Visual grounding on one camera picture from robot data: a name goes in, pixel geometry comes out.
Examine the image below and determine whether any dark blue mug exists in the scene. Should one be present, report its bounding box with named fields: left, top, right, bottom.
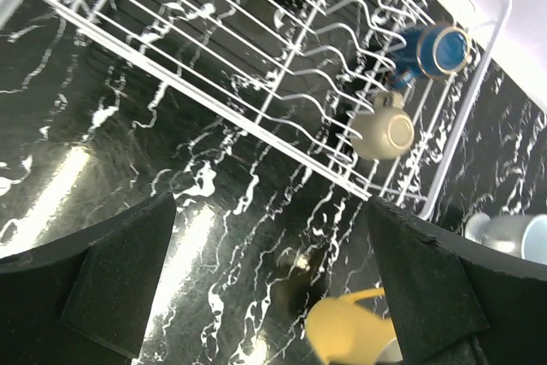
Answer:
left=387, top=23, right=472, bottom=90

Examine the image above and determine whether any beige small mug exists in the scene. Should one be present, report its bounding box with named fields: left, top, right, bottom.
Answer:
left=350, top=91, right=415, bottom=160

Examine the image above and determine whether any white grey mug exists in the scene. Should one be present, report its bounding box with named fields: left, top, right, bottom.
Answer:
left=463, top=213, right=546, bottom=265

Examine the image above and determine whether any white wire dish rack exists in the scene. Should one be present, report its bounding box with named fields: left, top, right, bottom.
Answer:
left=44, top=0, right=512, bottom=219

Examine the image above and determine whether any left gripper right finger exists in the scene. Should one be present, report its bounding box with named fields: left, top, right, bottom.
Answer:
left=365, top=197, right=546, bottom=364

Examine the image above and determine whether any yellow cup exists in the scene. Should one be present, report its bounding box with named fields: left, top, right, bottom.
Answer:
left=304, top=288, right=403, bottom=364

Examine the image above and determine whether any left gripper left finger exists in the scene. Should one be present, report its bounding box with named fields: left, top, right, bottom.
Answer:
left=1, top=192, right=176, bottom=364

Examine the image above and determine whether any black marble pattern mat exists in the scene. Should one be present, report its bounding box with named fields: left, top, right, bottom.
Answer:
left=1, top=0, right=546, bottom=364

